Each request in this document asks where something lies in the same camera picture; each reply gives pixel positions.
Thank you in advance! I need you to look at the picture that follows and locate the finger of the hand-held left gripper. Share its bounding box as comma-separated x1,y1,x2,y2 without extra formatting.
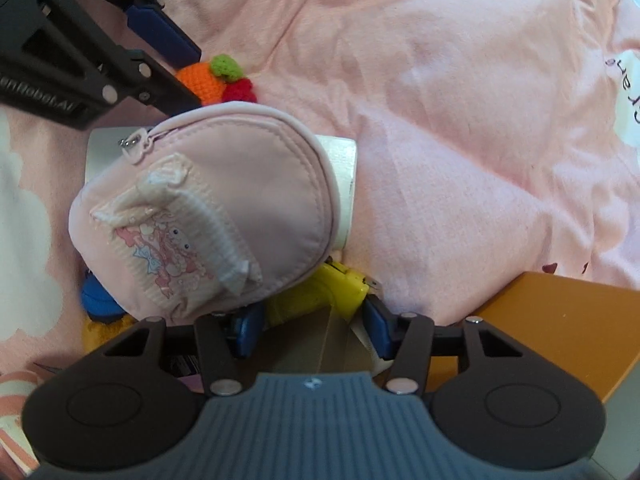
36,0,202,117
65,0,202,69

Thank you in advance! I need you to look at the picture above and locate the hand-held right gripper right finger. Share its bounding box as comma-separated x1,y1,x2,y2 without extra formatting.
362,296,523,396

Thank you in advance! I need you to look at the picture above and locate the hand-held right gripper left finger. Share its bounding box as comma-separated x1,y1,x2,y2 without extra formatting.
102,302,268,398

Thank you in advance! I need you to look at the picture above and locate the yellow tape measure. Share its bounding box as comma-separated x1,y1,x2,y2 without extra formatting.
265,257,384,329

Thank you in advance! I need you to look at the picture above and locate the crochet orange fruit toy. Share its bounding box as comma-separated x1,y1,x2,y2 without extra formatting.
175,55,257,107

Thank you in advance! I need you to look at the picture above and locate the pink zip pouch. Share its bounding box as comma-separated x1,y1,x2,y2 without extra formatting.
68,101,337,326

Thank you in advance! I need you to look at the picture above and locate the brown bear plush toy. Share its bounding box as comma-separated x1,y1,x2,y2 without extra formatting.
80,269,137,357

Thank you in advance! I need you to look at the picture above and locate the orange storage box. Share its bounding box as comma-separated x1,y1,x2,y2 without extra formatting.
427,271,640,404

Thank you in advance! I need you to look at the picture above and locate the pink striped white plush toy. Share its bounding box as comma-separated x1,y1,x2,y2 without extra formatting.
0,370,51,477

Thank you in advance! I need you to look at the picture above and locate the long white box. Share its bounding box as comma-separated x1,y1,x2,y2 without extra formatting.
85,127,359,252

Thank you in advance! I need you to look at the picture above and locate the pink printed blanket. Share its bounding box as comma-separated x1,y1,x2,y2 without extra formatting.
0,0,640,480

